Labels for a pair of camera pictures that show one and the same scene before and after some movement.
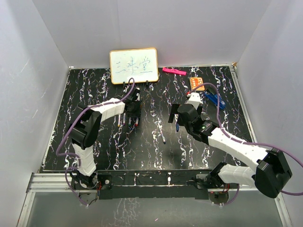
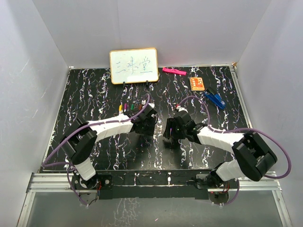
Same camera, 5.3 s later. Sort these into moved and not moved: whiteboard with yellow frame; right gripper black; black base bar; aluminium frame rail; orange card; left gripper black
Moved: left gripper black; right gripper black
Not moved: black base bar; aluminium frame rail; orange card; whiteboard with yellow frame
